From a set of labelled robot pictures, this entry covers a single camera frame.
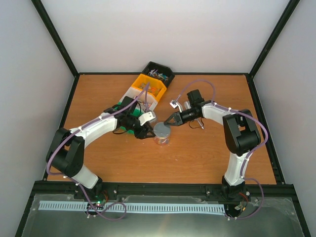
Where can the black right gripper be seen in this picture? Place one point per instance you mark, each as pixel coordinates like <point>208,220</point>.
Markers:
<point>177,119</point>

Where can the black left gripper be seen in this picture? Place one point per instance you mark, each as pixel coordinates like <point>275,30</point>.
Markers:
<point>140,134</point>

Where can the round metal jar lid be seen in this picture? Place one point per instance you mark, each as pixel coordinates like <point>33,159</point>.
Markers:
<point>161,130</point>

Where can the silver metal scoop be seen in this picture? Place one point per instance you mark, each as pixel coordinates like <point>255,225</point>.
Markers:
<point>194,117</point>

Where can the clear plastic jar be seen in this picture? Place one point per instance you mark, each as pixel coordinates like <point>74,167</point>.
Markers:
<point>162,139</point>

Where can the green candy bin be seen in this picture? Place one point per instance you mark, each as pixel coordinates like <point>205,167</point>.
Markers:
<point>127,119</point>

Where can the yellow candy bin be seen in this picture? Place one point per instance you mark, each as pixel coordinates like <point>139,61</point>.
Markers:
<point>156,86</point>

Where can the black candy bin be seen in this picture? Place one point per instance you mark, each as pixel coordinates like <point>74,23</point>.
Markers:
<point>160,72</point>

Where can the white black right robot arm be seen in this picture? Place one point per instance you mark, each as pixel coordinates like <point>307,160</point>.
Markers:
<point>240,132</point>

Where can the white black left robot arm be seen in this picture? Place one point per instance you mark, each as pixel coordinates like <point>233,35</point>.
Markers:
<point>67,150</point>

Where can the grey metal front plate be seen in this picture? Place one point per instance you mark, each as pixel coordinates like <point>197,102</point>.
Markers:
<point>274,217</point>

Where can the light blue slotted cable duct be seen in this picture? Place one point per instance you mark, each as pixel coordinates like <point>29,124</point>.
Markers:
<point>135,208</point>

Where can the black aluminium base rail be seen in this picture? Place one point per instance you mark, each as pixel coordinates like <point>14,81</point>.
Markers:
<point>114,191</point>

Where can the black enclosure frame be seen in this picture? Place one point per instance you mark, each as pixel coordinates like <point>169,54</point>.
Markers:
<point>280,188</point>

